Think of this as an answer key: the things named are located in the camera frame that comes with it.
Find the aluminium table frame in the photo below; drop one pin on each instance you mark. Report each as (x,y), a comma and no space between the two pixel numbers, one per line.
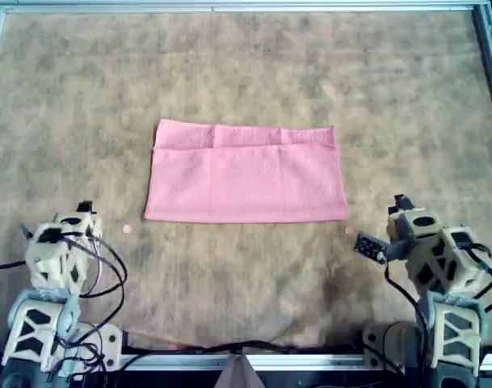
(245,5)

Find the pink round sticker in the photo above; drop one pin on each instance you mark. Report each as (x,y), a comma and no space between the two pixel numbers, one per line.
(349,230)
(127,229)

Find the right wrist camera circuit board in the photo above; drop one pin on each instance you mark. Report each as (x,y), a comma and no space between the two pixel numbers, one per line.
(368,246)

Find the brown triangular camera mount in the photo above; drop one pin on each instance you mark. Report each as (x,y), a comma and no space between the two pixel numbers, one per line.
(239,376)

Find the brown felt table mat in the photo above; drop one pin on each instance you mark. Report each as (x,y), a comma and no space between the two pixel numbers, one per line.
(391,101)

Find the beige lattice right robot arm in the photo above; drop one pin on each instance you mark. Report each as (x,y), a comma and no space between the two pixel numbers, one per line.
(455,339)

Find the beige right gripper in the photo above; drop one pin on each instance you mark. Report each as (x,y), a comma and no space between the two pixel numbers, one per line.
(415,226)

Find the pink microfibre cloth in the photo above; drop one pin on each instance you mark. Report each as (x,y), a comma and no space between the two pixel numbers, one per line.
(245,182)

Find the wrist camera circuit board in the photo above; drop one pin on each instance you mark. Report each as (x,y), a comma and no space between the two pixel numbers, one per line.
(368,246)
(26,231)

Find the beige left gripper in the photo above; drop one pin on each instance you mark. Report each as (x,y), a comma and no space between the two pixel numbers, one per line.
(93,226)

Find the beige lattice left robot arm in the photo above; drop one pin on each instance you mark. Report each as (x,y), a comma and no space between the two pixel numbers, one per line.
(31,327)

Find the left wrist camera circuit board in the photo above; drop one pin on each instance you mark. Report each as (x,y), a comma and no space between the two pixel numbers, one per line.
(26,231)

